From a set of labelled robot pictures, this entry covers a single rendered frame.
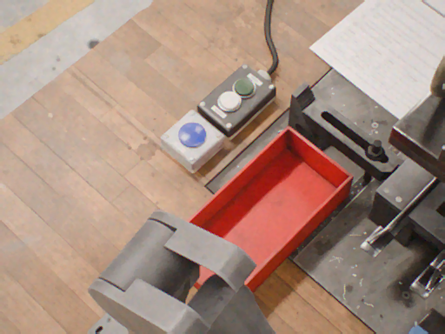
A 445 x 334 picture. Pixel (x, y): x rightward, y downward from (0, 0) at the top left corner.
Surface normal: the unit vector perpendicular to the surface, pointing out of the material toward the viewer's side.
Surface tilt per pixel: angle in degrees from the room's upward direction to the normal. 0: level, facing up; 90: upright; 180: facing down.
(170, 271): 43
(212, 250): 22
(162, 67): 0
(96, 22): 0
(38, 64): 0
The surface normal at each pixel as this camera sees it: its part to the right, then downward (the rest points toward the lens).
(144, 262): 0.06, -0.43
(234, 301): 0.53, -0.01
